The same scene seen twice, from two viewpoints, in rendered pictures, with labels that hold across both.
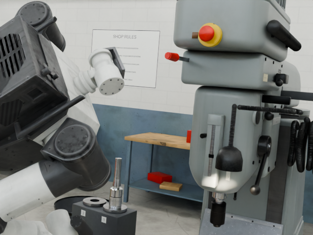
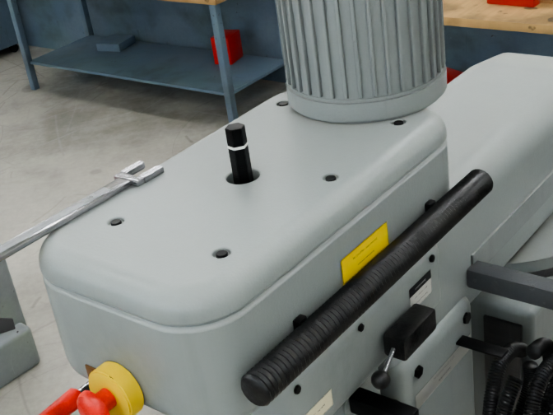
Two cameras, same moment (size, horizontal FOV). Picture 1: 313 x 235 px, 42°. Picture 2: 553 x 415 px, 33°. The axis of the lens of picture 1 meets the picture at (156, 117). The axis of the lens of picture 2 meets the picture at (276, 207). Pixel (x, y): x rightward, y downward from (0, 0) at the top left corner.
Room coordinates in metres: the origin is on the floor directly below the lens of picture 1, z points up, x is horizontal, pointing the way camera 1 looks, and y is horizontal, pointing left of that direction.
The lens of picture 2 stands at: (0.42, -0.50, 2.32)
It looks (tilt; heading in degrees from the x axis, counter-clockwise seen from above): 28 degrees down; 16
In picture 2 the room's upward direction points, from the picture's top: 9 degrees counter-clockwise
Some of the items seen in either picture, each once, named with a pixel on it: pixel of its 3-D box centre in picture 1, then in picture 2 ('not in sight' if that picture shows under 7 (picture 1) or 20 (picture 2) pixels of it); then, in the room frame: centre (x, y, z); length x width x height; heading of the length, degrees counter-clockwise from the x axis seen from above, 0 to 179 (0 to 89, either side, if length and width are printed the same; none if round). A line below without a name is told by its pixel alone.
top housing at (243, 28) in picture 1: (236, 29); (262, 233); (1.29, -0.23, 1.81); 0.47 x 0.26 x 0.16; 154
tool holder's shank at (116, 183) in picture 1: (117, 173); not in sight; (1.47, 0.13, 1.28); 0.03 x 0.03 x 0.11
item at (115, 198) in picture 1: (115, 198); not in sight; (1.47, 0.13, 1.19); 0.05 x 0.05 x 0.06
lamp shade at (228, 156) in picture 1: (229, 157); not in sight; (1.08, -0.20, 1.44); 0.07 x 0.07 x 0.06
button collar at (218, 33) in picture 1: (210, 35); (115, 391); (1.07, -0.12, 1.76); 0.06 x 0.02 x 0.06; 64
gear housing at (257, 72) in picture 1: (235, 72); (290, 314); (1.31, -0.24, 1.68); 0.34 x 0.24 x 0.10; 154
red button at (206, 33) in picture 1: (207, 33); (98, 405); (1.05, -0.11, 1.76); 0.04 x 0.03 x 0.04; 64
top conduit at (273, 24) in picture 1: (285, 38); (382, 269); (1.24, -0.37, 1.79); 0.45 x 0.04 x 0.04; 154
